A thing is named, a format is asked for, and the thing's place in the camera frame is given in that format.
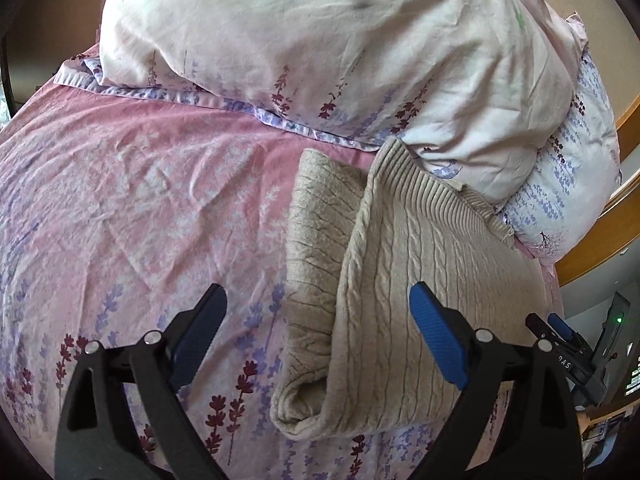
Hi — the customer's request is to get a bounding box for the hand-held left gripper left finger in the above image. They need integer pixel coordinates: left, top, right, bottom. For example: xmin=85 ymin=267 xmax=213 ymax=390
xmin=54 ymin=282 xmax=228 ymax=480

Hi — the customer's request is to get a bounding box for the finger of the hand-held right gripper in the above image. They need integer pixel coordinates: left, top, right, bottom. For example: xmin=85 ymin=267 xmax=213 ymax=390
xmin=547 ymin=312 xmax=577 ymax=345
xmin=525 ymin=312 xmax=562 ymax=350

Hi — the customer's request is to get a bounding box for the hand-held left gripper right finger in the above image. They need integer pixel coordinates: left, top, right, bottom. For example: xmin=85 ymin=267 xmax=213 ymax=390
xmin=409 ymin=281 xmax=586 ymax=480

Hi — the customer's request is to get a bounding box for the beige cable knit sweater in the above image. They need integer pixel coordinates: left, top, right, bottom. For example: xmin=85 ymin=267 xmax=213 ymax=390
xmin=270 ymin=137 xmax=548 ymax=442

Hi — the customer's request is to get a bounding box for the wooden shelf with clutter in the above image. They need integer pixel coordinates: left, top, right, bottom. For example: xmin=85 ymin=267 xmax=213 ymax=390
xmin=575 ymin=355 xmax=640 ymax=466

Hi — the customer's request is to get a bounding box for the bluish floral tree print pillow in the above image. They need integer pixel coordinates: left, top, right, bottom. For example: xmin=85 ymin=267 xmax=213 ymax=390
xmin=500 ymin=17 xmax=622 ymax=264

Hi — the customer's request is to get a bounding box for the pink floral bed sheet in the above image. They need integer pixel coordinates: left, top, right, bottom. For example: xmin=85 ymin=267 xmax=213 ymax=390
xmin=0 ymin=42 xmax=566 ymax=480

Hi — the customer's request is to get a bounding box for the folded floral duvet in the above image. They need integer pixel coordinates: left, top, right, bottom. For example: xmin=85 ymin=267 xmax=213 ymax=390
xmin=54 ymin=0 xmax=585 ymax=206

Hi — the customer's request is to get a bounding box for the dark metal frame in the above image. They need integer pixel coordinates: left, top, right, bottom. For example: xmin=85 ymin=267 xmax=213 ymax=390
xmin=0 ymin=35 xmax=21 ymax=121

